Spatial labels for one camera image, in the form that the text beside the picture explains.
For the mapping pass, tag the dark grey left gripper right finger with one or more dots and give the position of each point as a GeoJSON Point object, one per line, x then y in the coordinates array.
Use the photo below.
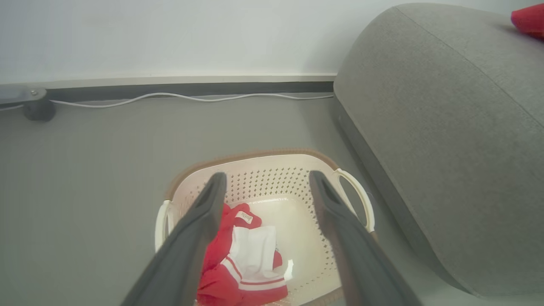
{"type": "Point", "coordinates": [357, 255]}

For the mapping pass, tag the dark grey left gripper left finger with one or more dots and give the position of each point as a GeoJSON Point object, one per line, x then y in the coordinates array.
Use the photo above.
{"type": "Point", "coordinates": [182, 250]}

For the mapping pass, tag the white and black skirting board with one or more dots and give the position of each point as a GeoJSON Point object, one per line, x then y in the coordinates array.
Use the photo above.
{"type": "Point", "coordinates": [170, 88]}

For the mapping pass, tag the grey fabric sofa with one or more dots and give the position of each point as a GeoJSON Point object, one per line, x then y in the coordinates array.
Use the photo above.
{"type": "Point", "coordinates": [446, 127]}

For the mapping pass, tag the grey metal bracket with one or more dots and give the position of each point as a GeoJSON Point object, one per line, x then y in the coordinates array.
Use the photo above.
{"type": "Point", "coordinates": [21, 95]}

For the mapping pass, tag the red and white garment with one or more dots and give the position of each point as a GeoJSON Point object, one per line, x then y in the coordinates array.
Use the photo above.
{"type": "Point", "coordinates": [255, 250]}

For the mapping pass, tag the white perforated laundry basket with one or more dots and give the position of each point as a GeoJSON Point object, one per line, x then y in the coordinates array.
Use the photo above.
{"type": "Point", "coordinates": [276, 182]}

